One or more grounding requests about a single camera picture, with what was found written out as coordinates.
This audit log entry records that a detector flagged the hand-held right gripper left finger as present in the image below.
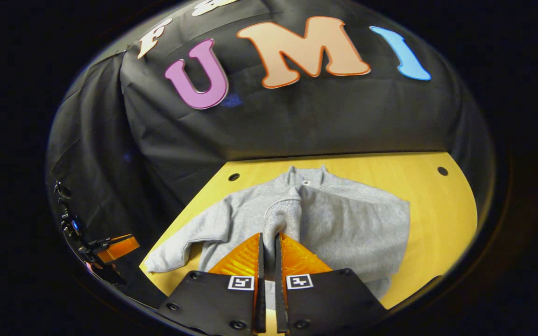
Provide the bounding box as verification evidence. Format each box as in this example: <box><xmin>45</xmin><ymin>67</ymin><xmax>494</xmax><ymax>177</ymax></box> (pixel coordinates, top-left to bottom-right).
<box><xmin>157</xmin><ymin>232</ymin><xmax>267</xmax><ymax>336</ymax></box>

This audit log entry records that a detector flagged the grey zip-neck sweater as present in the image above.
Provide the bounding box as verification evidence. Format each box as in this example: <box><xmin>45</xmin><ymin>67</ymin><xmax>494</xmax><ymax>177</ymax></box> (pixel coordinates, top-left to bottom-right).
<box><xmin>144</xmin><ymin>165</ymin><xmax>411</xmax><ymax>311</ymax></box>

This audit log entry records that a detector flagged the black backdrop cloth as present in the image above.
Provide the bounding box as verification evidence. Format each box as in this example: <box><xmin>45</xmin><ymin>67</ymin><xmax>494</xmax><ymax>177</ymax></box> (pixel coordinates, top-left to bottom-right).
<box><xmin>46</xmin><ymin>0</ymin><xmax>496</xmax><ymax>308</ymax></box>

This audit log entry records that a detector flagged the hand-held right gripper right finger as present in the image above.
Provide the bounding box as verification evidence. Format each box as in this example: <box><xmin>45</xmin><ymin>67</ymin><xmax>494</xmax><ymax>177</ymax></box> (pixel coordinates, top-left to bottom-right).
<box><xmin>275</xmin><ymin>232</ymin><xmax>389</xmax><ymax>335</ymax></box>

